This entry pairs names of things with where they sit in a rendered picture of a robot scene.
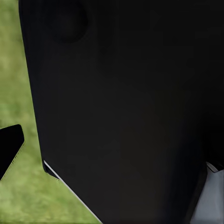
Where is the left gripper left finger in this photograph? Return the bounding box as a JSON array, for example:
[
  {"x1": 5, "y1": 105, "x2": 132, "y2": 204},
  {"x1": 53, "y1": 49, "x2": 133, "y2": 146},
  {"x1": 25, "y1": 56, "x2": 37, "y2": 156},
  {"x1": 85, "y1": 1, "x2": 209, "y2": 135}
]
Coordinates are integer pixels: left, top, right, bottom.
[{"x1": 0, "y1": 124, "x2": 24, "y2": 180}]

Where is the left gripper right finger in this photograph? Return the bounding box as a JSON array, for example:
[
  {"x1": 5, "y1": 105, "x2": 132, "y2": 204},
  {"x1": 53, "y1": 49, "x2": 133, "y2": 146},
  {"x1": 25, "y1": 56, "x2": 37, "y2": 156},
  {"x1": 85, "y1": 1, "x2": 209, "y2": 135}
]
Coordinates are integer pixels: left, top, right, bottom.
[{"x1": 209, "y1": 124, "x2": 224, "y2": 162}]

